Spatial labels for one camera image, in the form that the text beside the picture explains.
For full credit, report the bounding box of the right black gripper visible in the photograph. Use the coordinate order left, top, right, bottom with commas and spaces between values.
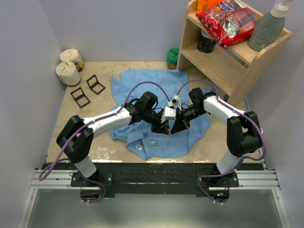
171, 105, 208, 134

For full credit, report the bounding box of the blue button shirt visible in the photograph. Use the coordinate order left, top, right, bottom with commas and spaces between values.
109, 69, 212, 160

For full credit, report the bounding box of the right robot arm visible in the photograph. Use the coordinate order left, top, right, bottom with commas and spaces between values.
171, 88, 264, 187

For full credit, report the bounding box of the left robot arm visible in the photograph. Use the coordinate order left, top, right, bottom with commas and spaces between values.
56, 91, 170, 186

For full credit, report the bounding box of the silver leaf brooch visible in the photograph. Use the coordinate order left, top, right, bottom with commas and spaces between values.
150, 139, 158, 146

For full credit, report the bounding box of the green lidded container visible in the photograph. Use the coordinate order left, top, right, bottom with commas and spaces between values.
167, 47, 179, 70

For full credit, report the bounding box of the wooden shelf unit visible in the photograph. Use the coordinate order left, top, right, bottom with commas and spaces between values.
177, 0, 293, 105

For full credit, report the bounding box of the black stand rear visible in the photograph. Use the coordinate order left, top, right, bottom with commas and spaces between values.
86, 75, 105, 95

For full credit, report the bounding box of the black stand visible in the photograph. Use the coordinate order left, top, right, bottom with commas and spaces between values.
70, 87, 91, 108
86, 75, 105, 95

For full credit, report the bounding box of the dark jar on shelf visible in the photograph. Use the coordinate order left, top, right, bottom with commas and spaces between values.
197, 30, 217, 53

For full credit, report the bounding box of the black stand front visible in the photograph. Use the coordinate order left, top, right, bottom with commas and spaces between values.
70, 87, 91, 108

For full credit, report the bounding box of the white cloth bag front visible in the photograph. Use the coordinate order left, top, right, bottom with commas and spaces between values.
55, 61, 81, 86

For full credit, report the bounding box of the white cloth bag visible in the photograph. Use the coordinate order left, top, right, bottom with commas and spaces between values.
55, 61, 81, 86
59, 48, 84, 72

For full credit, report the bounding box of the red candy bag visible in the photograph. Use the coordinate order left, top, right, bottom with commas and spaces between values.
196, 0, 261, 49

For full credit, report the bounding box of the white cloth bag rear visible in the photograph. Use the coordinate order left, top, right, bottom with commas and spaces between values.
59, 48, 84, 72

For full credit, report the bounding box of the orange snack box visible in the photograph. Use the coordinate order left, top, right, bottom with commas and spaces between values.
197, 0, 221, 14

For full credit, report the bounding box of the green pump bottle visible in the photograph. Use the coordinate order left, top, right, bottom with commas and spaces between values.
247, 0, 293, 51

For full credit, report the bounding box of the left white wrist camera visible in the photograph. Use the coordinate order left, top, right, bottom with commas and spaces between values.
162, 106, 176, 121

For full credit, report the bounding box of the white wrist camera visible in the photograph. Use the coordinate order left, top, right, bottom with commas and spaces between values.
171, 95, 182, 110
162, 106, 176, 121

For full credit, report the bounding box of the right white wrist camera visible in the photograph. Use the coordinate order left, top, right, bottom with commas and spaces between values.
171, 95, 182, 110

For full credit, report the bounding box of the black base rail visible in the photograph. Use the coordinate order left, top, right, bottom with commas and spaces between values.
38, 159, 264, 203

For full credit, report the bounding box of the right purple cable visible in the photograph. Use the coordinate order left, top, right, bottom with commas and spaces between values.
177, 80, 268, 162

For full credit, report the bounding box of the purple cable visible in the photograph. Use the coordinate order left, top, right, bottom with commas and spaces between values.
38, 81, 173, 181
177, 80, 268, 162

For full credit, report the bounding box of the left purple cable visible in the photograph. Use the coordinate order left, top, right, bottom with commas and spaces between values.
38, 81, 173, 181

